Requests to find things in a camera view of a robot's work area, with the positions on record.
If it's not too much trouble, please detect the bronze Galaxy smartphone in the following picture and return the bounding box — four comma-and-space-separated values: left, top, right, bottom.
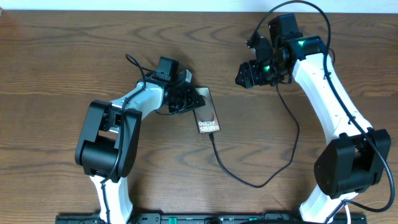
193, 87, 221, 134

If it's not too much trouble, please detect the black USB charging cable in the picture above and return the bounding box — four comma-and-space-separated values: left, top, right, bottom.
207, 83, 301, 189

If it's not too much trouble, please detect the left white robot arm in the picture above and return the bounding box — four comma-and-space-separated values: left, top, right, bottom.
75, 54, 205, 223

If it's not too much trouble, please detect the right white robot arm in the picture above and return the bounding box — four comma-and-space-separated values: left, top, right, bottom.
235, 14, 391, 223

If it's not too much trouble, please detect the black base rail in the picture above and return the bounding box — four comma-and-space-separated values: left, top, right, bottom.
55, 212, 368, 224

